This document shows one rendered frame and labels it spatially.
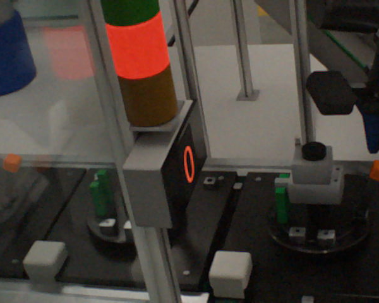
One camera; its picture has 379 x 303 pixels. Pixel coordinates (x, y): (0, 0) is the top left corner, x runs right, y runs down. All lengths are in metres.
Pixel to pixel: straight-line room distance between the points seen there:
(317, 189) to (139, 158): 0.31
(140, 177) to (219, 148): 0.70
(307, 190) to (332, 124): 0.48
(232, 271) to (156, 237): 0.16
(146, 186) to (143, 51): 0.12
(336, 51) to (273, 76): 0.50
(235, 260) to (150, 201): 0.27
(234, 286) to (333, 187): 0.17
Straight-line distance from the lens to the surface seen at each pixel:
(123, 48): 0.67
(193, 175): 0.76
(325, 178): 0.93
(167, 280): 0.84
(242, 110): 1.49
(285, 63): 1.64
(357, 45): 1.22
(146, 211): 0.71
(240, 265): 0.94
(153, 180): 0.69
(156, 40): 0.67
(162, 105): 0.69
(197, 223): 1.04
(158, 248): 0.81
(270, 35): 3.78
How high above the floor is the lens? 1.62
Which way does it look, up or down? 33 degrees down
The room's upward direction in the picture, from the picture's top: 10 degrees counter-clockwise
